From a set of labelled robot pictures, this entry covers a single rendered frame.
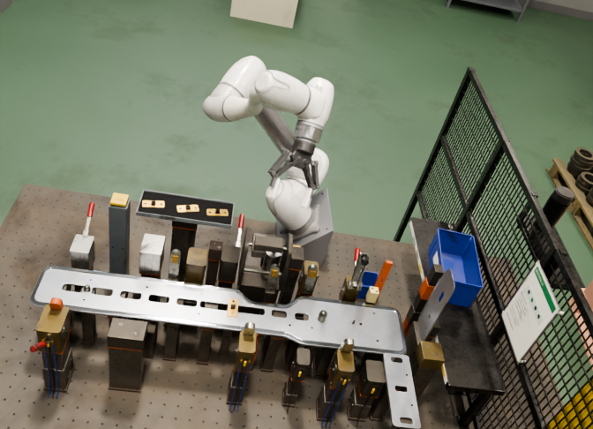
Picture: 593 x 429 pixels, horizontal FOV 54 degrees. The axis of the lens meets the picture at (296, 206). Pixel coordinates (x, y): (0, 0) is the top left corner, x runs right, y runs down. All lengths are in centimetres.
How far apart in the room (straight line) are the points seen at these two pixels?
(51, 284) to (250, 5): 498
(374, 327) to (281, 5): 495
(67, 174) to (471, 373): 303
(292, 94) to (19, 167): 287
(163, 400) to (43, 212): 115
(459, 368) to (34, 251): 185
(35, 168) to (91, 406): 239
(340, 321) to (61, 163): 270
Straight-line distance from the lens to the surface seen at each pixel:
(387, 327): 233
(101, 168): 436
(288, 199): 266
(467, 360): 233
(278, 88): 180
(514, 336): 229
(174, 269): 227
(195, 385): 237
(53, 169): 436
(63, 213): 298
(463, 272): 264
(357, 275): 230
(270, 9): 677
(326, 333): 222
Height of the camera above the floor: 272
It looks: 40 degrees down
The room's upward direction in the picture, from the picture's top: 15 degrees clockwise
